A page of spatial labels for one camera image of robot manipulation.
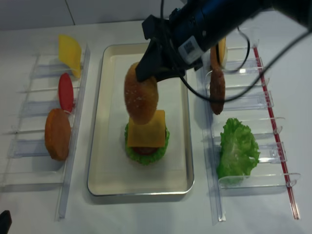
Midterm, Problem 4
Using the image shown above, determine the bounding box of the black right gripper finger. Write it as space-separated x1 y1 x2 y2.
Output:
154 66 185 82

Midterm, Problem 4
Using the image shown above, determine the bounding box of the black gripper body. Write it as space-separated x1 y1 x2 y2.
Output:
142 15 202 71

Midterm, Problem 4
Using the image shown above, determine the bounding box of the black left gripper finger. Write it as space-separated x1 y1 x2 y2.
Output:
135 40 162 82

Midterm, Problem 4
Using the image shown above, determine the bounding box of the sesame bun top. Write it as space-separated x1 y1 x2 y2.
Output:
124 62 158 125

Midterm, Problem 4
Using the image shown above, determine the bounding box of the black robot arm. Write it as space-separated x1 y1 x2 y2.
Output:
136 0 312 82

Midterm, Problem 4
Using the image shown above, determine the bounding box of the brown meat patty in rack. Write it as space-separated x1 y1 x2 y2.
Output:
210 69 225 115

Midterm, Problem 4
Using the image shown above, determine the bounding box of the orange cheese slice on burger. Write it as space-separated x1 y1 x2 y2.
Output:
127 110 166 148

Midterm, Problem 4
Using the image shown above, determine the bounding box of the yellow cheese slice in rack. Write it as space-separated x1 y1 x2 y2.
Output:
58 34 82 78

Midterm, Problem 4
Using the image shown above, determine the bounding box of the red tomato slice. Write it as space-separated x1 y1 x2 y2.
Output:
58 73 74 113

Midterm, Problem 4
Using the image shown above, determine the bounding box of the green lettuce under burger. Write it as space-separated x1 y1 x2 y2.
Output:
124 124 170 166

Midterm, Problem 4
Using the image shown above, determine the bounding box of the green lettuce leaf in rack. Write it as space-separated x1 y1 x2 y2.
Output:
216 118 260 179

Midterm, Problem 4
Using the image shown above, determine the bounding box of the white paper tray liner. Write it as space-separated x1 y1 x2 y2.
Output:
104 54 184 172

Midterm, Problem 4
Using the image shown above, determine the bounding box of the brown patty in burger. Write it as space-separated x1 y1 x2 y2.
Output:
133 129 169 155

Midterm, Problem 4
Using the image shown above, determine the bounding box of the right clear acrylic rack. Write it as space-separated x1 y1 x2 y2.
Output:
200 37 301 224

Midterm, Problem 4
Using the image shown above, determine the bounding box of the clear acrylic rack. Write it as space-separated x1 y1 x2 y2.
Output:
0 46 90 220
200 37 301 224

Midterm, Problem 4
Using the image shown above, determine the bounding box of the orange-brown bun bottom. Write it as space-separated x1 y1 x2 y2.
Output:
44 109 71 161

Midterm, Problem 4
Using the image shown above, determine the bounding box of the cream metal tray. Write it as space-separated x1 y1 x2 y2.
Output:
87 43 194 196

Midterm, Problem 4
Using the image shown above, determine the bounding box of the left clear acrylic rack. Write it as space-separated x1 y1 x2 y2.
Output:
0 46 90 220

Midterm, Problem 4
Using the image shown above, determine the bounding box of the black object at corner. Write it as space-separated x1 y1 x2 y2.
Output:
0 210 12 234

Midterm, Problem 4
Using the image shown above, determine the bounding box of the black cable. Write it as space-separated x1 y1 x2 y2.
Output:
159 0 312 102

